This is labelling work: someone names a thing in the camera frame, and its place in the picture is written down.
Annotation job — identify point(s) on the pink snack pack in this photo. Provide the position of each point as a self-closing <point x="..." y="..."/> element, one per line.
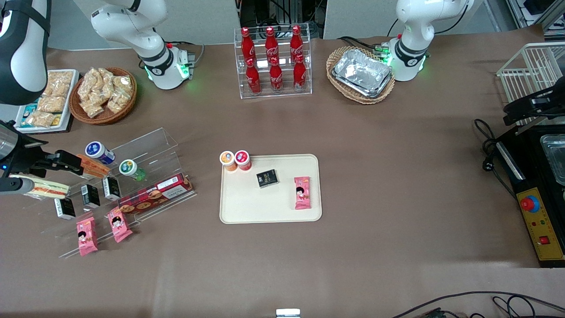
<point x="87" y="236"/>
<point x="119" y="224"/>
<point x="302" y="193"/>

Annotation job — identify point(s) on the yellow control panel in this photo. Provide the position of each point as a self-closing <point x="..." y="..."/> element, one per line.
<point x="540" y="227"/>

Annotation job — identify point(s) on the red cola bottle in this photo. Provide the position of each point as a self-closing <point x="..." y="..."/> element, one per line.
<point x="276" y="77"/>
<point x="271" y="43"/>
<point x="299" y="75"/>
<point x="253" y="78"/>
<point x="296" y="42"/>
<point x="247" y="44"/>

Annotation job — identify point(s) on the red lid cup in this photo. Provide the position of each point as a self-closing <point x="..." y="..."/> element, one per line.
<point x="242" y="160"/>

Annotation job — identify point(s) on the blue snack pack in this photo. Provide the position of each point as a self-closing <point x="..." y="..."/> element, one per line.
<point x="30" y="110"/>

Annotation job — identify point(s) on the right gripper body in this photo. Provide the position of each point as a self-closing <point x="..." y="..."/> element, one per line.
<point x="27" y="155"/>

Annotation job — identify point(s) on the aluminium foil tray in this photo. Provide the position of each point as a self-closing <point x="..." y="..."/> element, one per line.
<point x="353" y="89"/>
<point x="362" y="70"/>

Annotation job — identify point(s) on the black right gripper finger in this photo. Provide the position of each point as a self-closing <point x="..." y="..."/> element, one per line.
<point x="66" y="162"/>

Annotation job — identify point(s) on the green lid jar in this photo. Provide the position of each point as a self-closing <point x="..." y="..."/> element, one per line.
<point x="130" y="169"/>

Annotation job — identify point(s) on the wrapped orange sandwich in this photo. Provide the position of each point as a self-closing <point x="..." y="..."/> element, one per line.
<point x="97" y="168"/>

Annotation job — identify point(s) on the aluminium frame shelf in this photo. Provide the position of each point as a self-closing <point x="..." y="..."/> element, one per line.
<point x="556" y="17"/>

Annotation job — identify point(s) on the red cookie box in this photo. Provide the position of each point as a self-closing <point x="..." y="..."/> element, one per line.
<point x="154" y="194"/>

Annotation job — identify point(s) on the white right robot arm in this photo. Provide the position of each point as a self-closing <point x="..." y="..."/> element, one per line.
<point x="161" y="66"/>

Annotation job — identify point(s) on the orange lid cup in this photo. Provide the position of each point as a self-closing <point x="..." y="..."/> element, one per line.
<point x="227" y="160"/>

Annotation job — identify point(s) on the clear acrylic tiered shelf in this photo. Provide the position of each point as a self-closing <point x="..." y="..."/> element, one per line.
<point x="152" y="145"/>

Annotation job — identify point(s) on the yellow snack pack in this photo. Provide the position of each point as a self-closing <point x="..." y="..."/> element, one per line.
<point x="56" y="120"/>

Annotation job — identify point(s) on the red rocker switch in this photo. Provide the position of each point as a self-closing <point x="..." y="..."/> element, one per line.
<point x="544" y="240"/>

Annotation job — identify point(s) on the black sealing machine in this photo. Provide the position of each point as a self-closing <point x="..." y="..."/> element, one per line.
<point x="529" y="172"/>

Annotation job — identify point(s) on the white bread sandwich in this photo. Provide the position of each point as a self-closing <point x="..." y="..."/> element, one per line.
<point x="53" y="190"/>

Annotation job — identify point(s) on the blue lid jar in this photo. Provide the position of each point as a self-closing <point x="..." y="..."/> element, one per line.
<point x="98" y="151"/>

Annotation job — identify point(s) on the red emergency stop button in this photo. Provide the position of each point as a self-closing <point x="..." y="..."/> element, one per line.
<point x="529" y="203"/>

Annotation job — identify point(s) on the dark equipment rack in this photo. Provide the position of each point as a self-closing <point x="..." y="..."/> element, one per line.
<point x="282" y="11"/>

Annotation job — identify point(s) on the white rectangular tray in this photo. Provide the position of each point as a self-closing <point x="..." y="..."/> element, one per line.
<point x="70" y="101"/>

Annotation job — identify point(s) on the small black box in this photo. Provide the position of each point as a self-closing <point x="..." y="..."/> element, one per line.
<point x="267" y="178"/>

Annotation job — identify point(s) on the clear acrylic bottle rack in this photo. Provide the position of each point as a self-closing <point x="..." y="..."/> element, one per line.
<point x="304" y="53"/>

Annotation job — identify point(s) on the small black carton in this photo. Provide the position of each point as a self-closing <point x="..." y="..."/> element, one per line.
<point x="111" y="188"/>
<point x="65" y="208"/>
<point x="90" y="196"/>

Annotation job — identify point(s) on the black machine lever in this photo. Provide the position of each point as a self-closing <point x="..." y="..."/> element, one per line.
<point x="529" y="108"/>

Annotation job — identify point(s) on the light wicker basket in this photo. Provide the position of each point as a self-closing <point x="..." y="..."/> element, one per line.
<point x="335" y="59"/>

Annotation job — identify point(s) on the beige plastic tray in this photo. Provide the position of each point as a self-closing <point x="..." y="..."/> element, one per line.
<point x="269" y="203"/>

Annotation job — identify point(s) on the clear bag of crackers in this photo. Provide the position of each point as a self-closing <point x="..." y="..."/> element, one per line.
<point x="106" y="78"/>
<point x="61" y="79"/>
<point x="88" y="81"/>
<point x="39" y="119"/>
<point x="53" y="104"/>
<point x="92" y="108"/>
<point x="118" y="102"/>
<point x="123" y="84"/>

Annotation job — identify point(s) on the brown wicker snack basket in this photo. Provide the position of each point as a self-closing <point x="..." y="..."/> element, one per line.
<point x="106" y="119"/>

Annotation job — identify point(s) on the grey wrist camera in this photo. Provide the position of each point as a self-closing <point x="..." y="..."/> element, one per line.
<point x="17" y="185"/>

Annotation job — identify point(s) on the metal tray in machine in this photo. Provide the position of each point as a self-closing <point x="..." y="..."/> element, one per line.
<point x="557" y="157"/>

